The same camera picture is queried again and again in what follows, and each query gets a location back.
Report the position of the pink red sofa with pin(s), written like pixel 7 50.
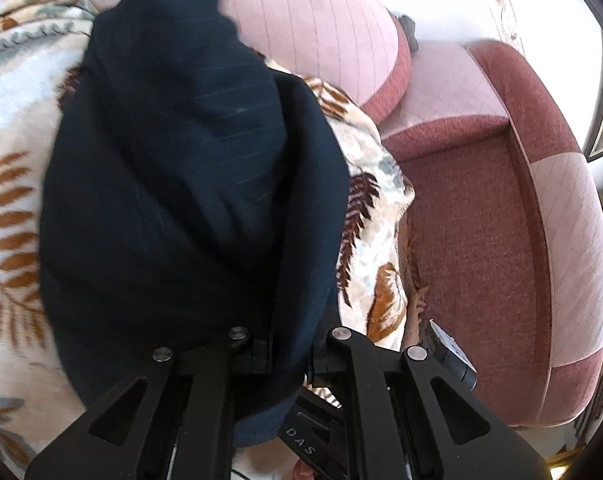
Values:
pixel 507 227

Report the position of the navy blue garment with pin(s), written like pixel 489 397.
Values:
pixel 191 189

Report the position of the small black object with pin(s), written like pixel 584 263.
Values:
pixel 409 28

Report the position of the leaf pattern fleece blanket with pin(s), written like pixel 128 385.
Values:
pixel 41 46

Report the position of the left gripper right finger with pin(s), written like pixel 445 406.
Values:
pixel 406 417

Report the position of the pink cylindrical bolster cushion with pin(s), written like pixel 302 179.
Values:
pixel 356 45

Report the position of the person's right hand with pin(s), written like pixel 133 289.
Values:
pixel 416 306

